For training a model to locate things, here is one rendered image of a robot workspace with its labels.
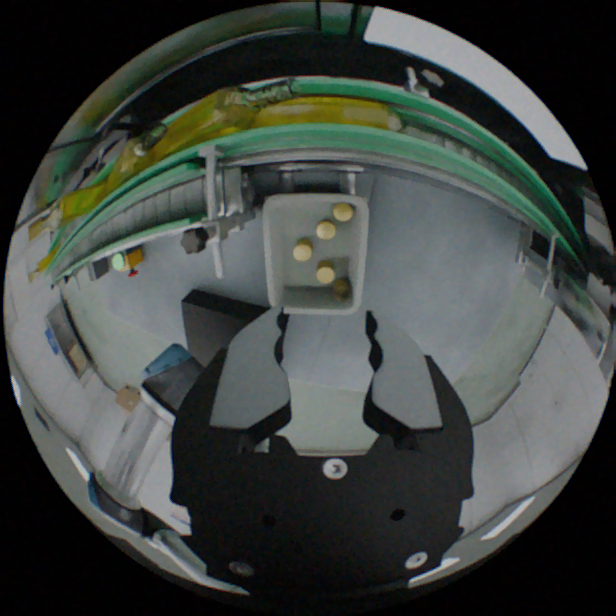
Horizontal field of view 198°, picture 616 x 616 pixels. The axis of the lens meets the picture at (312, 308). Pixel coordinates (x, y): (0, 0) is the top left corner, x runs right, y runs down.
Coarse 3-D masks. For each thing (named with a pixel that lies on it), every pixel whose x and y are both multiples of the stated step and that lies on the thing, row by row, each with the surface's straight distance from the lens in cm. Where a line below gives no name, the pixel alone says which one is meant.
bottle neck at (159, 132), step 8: (152, 128) 28; (160, 128) 29; (144, 136) 29; (152, 136) 27; (160, 136) 28; (136, 144) 32; (144, 144) 29; (152, 144) 28; (136, 152) 31; (144, 152) 31
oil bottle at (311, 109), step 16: (272, 112) 28; (288, 112) 27; (304, 112) 27; (320, 112) 27; (336, 112) 27; (352, 112) 27; (368, 112) 28; (384, 112) 28; (384, 128) 27; (400, 128) 28
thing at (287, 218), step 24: (264, 216) 35; (288, 216) 41; (312, 216) 41; (360, 216) 35; (264, 240) 36; (288, 240) 42; (312, 240) 42; (336, 240) 42; (360, 240) 35; (288, 264) 44; (312, 264) 43; (336, 264) 43; (360, 264) 36; (288, 288) 46; (312, 288) 45; (360, 288) 38; (288, 312) 40; (312, 312) 40; (336, 312) 40
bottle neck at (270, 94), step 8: (280, 80) 22; (288, 80) 21; (296, 80) 22; (256, 88) 24; (264, 88) 22; (272, 88) 21; (280, 88) 21; (288, 88) 21; (296, 88) 23; (248, 96) 23; (256, 96) 22; (264, 96) 22; (272, 96) 21; (280, 96) 21; (288, 96) 21; (296, 96) 21; (248, 104) 23; (256, 104) 23; (264, 104) 22; (272, 104) 22
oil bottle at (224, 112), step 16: (208, 96) 26; (224, 96) 24; (240, 96) 23; (192, 112) 28; (208, 112) 24; (224, 112) 23; (240, 112) 23; (256, 112) 24; (176, 128) 30; (192, 128) 26; (208, 128) 24; (224, 128) 25; (240, 128) 25; (160, 144) 33; (176, 144) 29; (192, 144) 29; (160, 160) 33
